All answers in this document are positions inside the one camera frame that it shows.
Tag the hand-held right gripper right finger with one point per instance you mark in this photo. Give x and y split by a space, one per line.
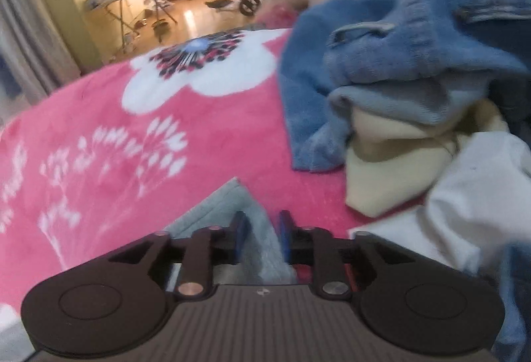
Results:
285 237

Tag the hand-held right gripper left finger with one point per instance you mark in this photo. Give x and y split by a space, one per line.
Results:
241 237

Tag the grey fleece towel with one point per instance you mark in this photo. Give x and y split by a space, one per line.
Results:
232 200

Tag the cream garment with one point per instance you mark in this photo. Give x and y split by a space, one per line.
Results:
386 162

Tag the pink floral blanket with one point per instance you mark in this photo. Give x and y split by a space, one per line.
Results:
124 179

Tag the blue fleece garment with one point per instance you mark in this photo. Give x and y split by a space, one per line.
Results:
311 75

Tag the light grey-blue garment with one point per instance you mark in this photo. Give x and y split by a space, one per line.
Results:
394 100

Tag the white garment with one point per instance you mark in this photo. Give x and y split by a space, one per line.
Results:
477 200

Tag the black pan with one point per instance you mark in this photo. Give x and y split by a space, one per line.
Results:
161 29

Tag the olive green door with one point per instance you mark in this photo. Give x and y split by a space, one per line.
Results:
70 13

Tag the grey curtain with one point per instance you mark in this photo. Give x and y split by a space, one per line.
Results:
29 34

